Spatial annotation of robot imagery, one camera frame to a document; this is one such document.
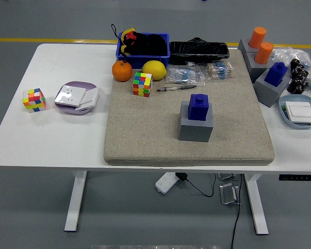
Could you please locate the blue square seal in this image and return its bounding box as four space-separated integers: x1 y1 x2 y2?
188 93 213 121
264 62 289 88

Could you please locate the grey cube seal holder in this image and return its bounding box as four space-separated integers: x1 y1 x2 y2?
178 100 214 143
253 67 293 107
237 38 260 52
245 51 275 84

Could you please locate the orange cylinder seal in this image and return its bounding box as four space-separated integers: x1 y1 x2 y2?
254 41 274 65
249 26 267 49

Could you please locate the light blue plate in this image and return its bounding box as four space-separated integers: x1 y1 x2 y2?
278 94 311 130

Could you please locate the crumpled clear plastic bag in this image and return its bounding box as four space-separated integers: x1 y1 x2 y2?
272 46 311 91

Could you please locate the black table control panel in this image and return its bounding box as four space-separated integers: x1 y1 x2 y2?
279 175 311 181

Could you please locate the clear bag of taped resistors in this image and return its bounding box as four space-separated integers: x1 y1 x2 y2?
205 62 234 80

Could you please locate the white table leg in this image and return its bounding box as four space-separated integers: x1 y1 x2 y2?
245 173 270 236
64 170 88 232

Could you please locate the black wrapped keyboard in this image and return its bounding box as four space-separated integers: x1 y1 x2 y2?
168 36 231 65

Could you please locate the large metal stand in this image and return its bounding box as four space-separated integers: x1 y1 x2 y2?
219 183 242 205

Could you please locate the clear bag of blue resistors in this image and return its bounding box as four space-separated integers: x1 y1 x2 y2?
167 64 206 87

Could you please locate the dark ballpoint pen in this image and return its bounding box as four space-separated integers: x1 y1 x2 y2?
157 85 197 92

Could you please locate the yellow lemon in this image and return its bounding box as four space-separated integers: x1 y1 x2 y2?
142 60 168 80

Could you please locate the white power strip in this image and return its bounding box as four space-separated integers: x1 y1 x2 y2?
155 172 179 195

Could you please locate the large colourful puzzle cube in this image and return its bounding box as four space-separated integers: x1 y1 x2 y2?
133 72 153 98

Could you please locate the grey-brown fabric mat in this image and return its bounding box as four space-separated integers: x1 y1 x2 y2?
103 49 276 167

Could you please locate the blue plastic bin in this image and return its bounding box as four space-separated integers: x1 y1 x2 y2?
115 32 171 70

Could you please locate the orange fruit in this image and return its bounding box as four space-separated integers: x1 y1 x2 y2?
111 60 133 82

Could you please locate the purple plate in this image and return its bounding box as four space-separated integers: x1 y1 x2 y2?
54 81 100 116

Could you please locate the small colourful puzzle cube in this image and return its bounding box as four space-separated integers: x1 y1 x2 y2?
22 88 47 114

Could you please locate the white wall switch panel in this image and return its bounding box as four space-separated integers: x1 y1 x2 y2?
285 101 311 124
75 87 100 112

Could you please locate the black plug with cord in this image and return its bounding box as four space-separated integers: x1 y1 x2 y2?
176 172 217 197

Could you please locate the black floor cable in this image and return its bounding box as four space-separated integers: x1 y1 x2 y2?
231 173 243 249

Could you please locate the white wall socket panel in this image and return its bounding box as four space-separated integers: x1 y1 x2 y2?
54 84 87 107

